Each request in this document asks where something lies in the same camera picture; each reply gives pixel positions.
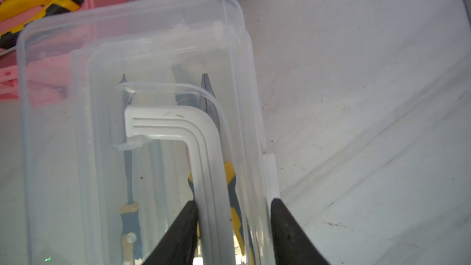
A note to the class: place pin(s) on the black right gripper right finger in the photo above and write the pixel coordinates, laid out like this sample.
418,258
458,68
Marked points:
291,245

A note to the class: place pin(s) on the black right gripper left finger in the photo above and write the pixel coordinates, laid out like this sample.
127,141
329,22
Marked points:
178,245

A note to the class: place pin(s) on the clear white toolbox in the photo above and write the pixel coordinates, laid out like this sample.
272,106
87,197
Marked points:
122,96

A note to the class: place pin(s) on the pink toolbox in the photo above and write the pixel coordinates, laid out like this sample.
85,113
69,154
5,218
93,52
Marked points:
40,64

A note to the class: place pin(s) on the yellow grey pliers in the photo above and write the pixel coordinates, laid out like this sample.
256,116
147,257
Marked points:
237,222

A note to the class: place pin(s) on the yellow black combination pliers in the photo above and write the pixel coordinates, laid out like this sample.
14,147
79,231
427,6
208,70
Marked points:
12,8

